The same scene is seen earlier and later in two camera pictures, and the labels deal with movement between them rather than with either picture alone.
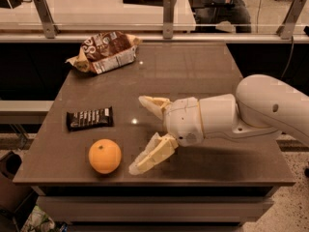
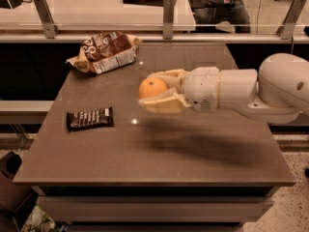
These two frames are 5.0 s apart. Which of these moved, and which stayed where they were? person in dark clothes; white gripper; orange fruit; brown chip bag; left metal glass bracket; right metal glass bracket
Moved: white gripper; orange fruit
Stayed: left metal glass bracket; right metal glass bracket; person in dark clothes; brown chip bag
